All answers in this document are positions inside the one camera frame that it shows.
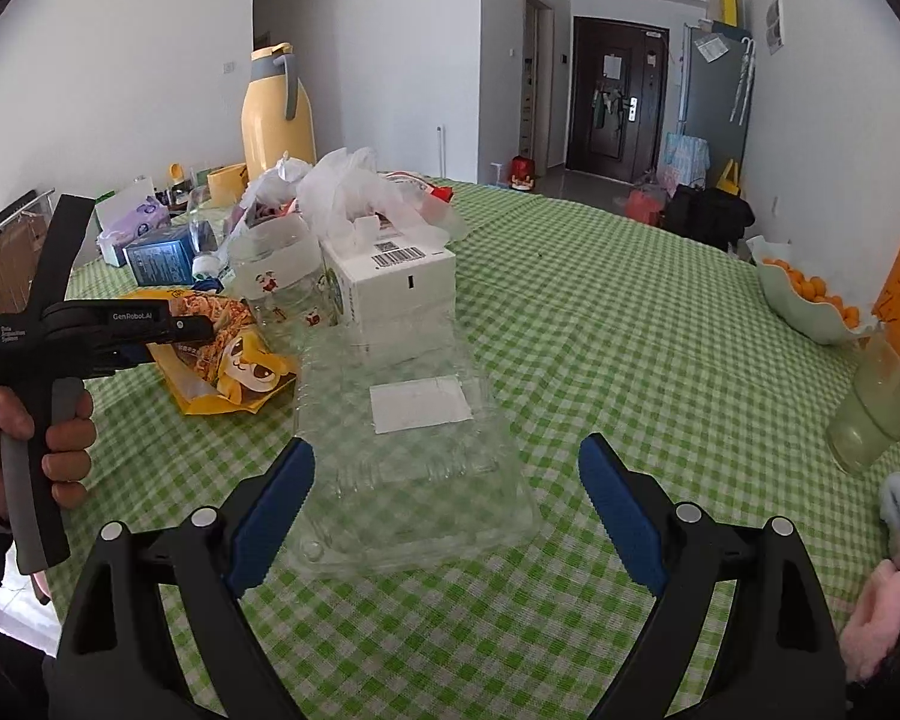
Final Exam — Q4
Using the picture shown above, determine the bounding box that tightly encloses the yellow cup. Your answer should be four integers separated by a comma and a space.
208, 163, 248, 206

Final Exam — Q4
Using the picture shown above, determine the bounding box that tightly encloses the white plastic bag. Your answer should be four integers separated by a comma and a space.
240, 148, 468, 250

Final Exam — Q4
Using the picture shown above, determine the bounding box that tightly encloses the green fruit bowl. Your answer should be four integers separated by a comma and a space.
746, 236, 877, 346

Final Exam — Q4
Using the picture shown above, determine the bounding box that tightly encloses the red white snack wrapper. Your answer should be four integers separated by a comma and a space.
383, 171, 453, 203

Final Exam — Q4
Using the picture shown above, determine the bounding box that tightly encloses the clear plastic clamshell container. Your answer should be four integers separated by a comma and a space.
289, 310, 539, 577

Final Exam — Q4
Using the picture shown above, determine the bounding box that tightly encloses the dark entrance door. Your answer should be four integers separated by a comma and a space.
566, 16, 670, 184

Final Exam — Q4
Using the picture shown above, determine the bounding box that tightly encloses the dark blue carton box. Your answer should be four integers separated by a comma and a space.
125, 221, 217, 288

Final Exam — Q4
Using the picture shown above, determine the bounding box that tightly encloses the clear plastic bottle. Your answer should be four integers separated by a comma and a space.
229, 213, 338, 355

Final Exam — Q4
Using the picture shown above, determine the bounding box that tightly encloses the person's left hand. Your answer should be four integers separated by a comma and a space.
0, 387, 97, 518

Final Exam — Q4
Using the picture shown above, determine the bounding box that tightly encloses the yellow snack bag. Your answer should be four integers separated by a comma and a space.
126, 288, 299, 416

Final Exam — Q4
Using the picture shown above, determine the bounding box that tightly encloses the drink cup with juice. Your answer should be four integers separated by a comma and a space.
824, 333, 900, 475

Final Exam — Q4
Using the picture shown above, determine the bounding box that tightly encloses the yellow thermos jug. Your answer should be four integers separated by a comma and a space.
240, 43, 317, 181

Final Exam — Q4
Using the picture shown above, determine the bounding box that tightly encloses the brown wooden chair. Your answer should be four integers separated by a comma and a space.
0, 216, 48, 314

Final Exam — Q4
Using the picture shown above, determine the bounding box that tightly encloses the white milk carton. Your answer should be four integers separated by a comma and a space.
322, 232, 457, 362

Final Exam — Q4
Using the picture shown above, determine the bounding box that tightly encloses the green checkered tablecloth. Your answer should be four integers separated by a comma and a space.
43, 179, 900, 720

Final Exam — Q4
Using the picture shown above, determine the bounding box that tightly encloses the grey refrigerator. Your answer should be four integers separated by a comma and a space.
678, 25, 756, 185

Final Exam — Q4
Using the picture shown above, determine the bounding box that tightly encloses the purple tissue pack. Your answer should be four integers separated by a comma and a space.
95, 177, 170, 266

